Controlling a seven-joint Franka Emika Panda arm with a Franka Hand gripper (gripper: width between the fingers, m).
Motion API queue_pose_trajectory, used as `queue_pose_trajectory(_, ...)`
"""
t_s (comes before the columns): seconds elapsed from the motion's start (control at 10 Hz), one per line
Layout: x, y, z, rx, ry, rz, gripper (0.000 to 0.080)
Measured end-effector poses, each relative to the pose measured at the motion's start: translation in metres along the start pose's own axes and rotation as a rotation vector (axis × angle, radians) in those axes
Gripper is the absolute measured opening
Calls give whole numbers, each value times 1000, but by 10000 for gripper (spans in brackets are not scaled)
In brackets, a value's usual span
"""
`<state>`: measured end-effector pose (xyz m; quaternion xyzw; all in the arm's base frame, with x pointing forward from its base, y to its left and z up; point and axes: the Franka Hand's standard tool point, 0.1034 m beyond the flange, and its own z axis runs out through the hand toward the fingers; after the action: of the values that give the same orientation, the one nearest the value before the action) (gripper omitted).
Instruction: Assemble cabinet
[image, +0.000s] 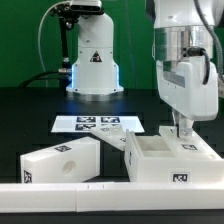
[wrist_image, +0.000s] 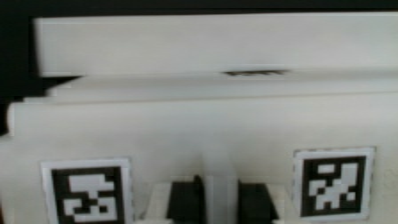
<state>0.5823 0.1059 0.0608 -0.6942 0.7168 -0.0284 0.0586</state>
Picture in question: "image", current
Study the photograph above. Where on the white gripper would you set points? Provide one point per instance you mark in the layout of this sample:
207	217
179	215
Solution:
185	92

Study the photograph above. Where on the small white cabinet panel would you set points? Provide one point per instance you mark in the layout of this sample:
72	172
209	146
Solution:
190	147

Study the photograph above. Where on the white cabinet body box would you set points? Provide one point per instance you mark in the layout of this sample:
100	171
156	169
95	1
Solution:
149	159

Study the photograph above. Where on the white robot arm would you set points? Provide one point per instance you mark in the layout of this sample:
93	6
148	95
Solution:
186	50

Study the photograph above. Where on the white cabinet block with hole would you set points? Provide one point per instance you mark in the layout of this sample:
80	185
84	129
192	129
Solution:
70	162

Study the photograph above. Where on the white marker sheet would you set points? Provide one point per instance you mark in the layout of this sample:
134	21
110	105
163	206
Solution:
82	124

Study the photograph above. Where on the white front fence bar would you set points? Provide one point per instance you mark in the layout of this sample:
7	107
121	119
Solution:
123	196

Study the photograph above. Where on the black camera on stand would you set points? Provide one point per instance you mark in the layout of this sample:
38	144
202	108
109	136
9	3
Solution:
68	15

